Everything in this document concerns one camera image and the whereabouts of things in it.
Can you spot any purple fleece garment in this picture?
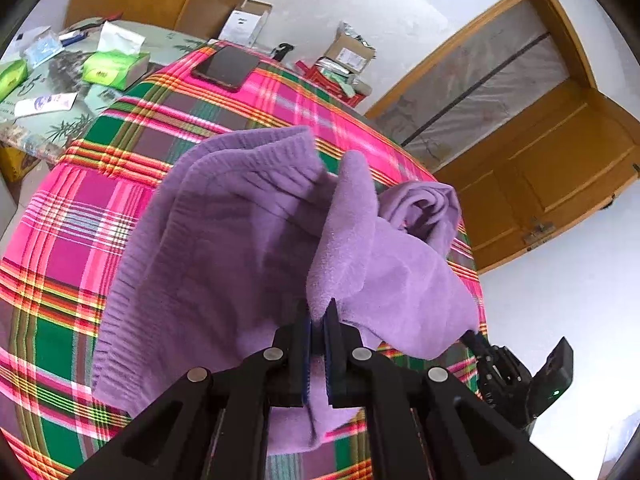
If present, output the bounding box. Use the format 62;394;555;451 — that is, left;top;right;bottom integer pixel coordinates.
91;126;484;456

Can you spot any wooden door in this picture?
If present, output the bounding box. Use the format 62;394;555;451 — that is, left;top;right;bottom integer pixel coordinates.
434;77;640;276

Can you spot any grey door curtain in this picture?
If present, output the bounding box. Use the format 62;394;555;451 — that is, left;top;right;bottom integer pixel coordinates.
375;0;568;172

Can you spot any brown cardboard box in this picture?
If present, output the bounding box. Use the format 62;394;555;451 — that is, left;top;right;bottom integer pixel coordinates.
323;21;375;74

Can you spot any black spray bottle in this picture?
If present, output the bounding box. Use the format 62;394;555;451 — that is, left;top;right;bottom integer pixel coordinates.
270;42;295;62

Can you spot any black smartphone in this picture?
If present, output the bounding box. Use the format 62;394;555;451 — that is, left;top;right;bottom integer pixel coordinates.
191;46;260;92

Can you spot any green tissue pack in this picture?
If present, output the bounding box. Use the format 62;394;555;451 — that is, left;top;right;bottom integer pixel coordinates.
82;22;151;91
0;58;28;101

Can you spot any patterned side table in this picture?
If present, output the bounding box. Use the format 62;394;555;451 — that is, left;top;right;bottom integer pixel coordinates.
1;20;205;164

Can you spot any white cardboard box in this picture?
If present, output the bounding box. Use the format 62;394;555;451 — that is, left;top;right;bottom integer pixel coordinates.
218;0;272;47

